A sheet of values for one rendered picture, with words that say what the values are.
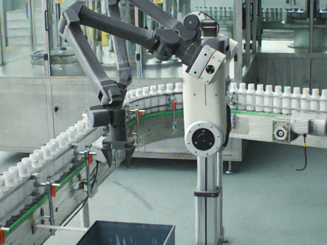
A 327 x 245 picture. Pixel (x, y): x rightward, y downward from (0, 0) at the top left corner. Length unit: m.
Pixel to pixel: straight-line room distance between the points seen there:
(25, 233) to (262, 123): 2.01
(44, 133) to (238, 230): 2.45
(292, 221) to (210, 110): 2.50
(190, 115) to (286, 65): 5.09
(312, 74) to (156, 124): 3.92
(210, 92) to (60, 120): 3.82
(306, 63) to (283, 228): 3.22
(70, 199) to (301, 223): 2.47
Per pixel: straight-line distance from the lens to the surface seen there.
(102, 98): 2.21
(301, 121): 3.77
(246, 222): 4.96
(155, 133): 4.05
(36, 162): 2.61
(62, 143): 2.88
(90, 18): 2.45
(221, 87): 2.61
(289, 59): 7.68
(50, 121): 6.35
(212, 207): 2.81
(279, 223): 4.96
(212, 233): 2.86
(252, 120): 4.06
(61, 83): 6.22
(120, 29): 2.44
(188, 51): 2.44
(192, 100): 2.63
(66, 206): 2.85
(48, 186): 2.51
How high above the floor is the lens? 1.87
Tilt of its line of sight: 13 degrees down
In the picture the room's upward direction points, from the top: 1 degrees counter-clockwise
